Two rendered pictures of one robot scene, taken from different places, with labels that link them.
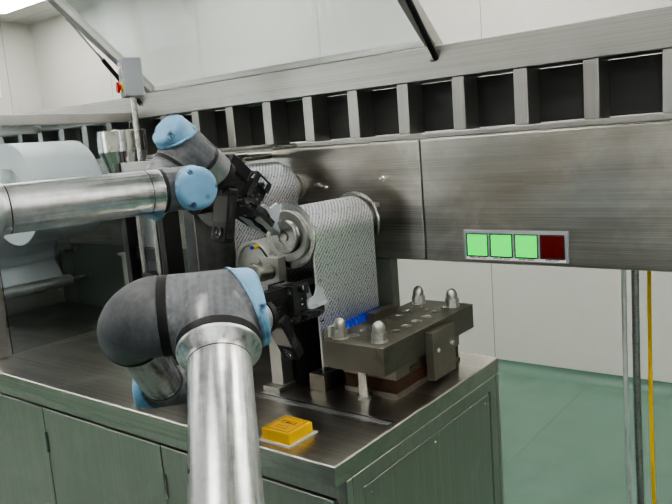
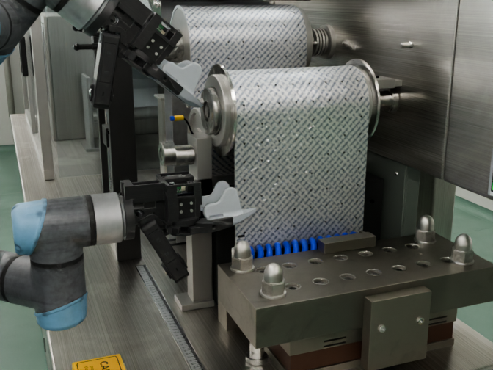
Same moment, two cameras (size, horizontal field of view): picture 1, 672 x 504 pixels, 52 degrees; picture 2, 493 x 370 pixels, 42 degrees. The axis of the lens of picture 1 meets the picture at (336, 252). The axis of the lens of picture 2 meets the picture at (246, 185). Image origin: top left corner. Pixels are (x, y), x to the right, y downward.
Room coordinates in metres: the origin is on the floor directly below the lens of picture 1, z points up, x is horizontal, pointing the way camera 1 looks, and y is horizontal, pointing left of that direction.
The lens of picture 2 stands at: (0.69, -0.46, 1.43)
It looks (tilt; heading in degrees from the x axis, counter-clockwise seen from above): 16 degrees down; 31
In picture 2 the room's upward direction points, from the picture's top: straight up
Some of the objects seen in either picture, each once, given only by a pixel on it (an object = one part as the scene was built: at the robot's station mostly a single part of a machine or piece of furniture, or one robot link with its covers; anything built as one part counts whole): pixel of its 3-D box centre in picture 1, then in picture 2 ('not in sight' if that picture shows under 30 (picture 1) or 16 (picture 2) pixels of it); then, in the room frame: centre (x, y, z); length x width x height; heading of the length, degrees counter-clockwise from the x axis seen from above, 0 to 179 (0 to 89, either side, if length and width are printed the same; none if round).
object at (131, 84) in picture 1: (127, 78); not in sight; (1.91, 0.52, 1.66); 0.07 x 0.07 x 0.10; 27
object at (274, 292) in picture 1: (280, 306); (161, 207); (1.42, 0.12, 1.12); 0.12 x 0.08 x 0.09; 142
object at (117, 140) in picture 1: (122, 141); not in sight; (2.08, 0.60, 1.50); 0.14 x 0.14 x 0.06
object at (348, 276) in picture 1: (348, 285); (301, 194); (1.61, -0.02, 1.11); 0.23 x 0.01 x 0.18; 142
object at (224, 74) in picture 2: (290, 235); (219, 110); (1.55, 0.10, 1.25); 0.15 x 0.01 x 0.15; 52
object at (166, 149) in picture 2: (256, 273); (166, 153); (1.51, 0.18, 1.18); 0.04 x 0.02 x 0.04; 52
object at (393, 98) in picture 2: not in sight; (375, 100); (1.78, -0.08, 1.25); 0.07 x 0.04 x 0.04; 142
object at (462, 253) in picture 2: (451, 297); (463, 247); (1.66, -0.27, 1.05); 0.04 x 0.04 x 0.04
